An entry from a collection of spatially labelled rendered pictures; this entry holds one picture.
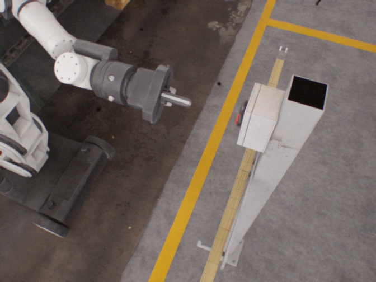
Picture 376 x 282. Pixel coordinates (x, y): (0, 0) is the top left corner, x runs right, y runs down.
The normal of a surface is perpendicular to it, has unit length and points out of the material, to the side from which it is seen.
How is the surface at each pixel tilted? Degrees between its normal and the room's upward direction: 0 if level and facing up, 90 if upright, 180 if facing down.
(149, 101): 30
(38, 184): 0
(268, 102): 0
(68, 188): 0
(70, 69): 37
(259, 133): 90
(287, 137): 90
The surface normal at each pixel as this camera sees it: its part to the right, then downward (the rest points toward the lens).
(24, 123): 0.29, -0.38
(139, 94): -0.21, -0.04
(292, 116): -0.37, 0.80
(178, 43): -0.02, -0.51
